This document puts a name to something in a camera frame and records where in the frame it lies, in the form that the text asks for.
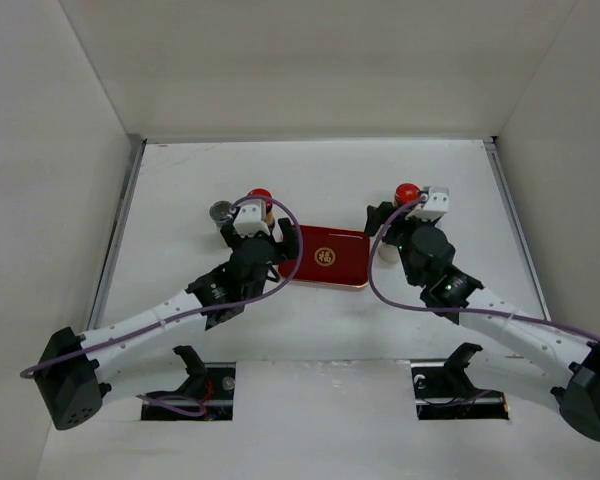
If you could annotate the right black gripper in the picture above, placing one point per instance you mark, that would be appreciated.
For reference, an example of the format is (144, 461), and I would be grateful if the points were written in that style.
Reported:
(376, 216)

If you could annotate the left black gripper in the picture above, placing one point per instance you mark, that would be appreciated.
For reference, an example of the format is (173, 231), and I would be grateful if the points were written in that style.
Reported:
(289, 239)

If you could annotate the black cap white bottle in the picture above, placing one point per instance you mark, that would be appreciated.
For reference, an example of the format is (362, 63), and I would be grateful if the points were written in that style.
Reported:
(389, 253)

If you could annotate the red lid chili sauce jar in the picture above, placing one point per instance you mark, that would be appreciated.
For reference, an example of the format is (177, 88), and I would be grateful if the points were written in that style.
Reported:
(265, 196)

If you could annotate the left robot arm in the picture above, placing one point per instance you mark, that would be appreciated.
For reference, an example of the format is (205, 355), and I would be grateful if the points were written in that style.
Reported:
(148, 356)

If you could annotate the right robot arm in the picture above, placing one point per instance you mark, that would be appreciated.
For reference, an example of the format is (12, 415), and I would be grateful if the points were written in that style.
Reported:
(564, 370)

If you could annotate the clear lid white shaker bottle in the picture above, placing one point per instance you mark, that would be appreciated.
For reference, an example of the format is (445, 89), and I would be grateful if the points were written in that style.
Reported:
(221, 213)

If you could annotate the red tray with gold emblem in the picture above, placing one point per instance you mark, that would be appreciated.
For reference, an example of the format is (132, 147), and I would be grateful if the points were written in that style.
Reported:
(335, 257)

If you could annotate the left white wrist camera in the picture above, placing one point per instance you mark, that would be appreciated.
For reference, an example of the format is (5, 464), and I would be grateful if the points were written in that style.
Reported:
(251, 219)

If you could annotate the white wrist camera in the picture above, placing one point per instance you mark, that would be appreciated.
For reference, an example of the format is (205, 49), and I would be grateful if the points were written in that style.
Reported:
(251, 219)
(436, 204)

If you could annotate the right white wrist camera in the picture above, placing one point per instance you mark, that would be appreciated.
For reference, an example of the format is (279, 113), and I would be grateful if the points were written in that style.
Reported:
(436, 204)

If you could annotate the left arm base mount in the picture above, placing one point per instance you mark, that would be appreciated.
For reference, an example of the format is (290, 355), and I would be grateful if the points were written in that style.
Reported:
(205, 395)

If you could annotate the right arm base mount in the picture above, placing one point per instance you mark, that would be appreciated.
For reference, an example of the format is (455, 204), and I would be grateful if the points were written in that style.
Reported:
(443, 391)

